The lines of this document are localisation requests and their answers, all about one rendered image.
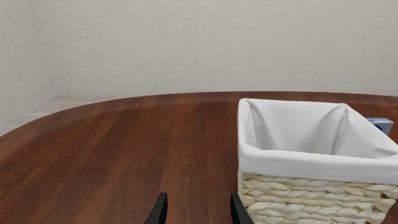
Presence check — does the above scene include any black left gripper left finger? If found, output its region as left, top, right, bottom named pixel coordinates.
left=145, top=192, right=168, bottom=224

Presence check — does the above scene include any pale blue printed box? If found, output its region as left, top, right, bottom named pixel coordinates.
left=364, top=117, right=394, bottom=136

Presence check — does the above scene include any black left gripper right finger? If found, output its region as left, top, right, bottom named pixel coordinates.
left=230, top=192, right=255, bottom=224

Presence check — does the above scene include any woven basket with white liner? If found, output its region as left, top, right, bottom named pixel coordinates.
left=237, top=97, right=398, bottom=224

